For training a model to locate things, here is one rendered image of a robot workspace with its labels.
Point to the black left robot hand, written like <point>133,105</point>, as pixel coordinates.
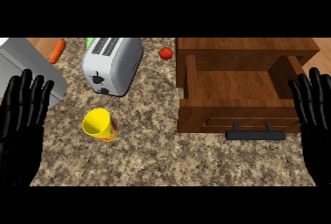
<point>19,128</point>

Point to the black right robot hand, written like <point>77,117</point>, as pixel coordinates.
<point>316,128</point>

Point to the yellow cup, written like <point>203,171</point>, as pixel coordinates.
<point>99,124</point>

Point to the open wooden drawer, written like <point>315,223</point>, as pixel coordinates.
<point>240,96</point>

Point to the orange carrot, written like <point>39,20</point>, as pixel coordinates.
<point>56,51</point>

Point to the silver toaster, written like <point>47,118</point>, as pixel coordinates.
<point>112,64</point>

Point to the wooden cabinet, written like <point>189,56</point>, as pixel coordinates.
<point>247,49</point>

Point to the green object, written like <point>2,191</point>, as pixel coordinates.
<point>89,42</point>

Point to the red tomato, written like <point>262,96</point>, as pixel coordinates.
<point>166,53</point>

